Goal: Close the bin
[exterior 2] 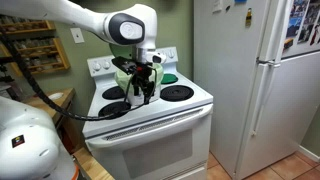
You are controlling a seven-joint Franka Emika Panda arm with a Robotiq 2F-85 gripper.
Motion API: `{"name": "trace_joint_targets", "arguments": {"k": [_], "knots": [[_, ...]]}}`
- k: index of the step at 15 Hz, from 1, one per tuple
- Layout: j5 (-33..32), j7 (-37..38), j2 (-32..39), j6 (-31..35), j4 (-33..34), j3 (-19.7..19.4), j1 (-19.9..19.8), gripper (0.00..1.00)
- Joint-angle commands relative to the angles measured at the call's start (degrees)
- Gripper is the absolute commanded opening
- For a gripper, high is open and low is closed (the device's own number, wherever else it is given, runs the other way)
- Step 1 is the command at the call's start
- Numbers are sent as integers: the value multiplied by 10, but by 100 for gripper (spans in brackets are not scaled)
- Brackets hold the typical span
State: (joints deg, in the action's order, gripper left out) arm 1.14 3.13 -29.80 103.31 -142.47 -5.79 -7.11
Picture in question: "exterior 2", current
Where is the white electric stove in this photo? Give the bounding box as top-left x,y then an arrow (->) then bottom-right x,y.
82,47 -> 213,180

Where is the wooden side table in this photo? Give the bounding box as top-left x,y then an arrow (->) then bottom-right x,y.
25,87 -> 76,129

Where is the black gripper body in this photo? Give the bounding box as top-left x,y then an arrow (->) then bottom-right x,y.
132,66 -> 155,95

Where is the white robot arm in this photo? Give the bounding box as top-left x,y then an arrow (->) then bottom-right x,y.
0,0 -> 166,180

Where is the yellow black fridge magnet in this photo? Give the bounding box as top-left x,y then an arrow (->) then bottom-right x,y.
245,8 -> 252,28

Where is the white refrigerator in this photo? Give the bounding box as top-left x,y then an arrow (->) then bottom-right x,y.
194,0 -> 320,180

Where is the white bowl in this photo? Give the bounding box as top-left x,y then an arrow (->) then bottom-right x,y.
48,92 -> 64,100

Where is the white light switch plate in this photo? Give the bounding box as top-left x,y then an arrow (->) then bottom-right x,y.
70,28 -> 84,44

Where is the black corrugated cable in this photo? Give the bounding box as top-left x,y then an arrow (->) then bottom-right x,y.
0,26 -> 159,122

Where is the photo collage on fridge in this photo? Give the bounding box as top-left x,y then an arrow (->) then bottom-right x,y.
284,0 -> 320,53

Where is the wooden counter edge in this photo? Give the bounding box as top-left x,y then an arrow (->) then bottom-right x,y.
73,148 -> 115,180

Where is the wooden spice rack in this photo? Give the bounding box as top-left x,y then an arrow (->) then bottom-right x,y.
0,15 -> 70,74

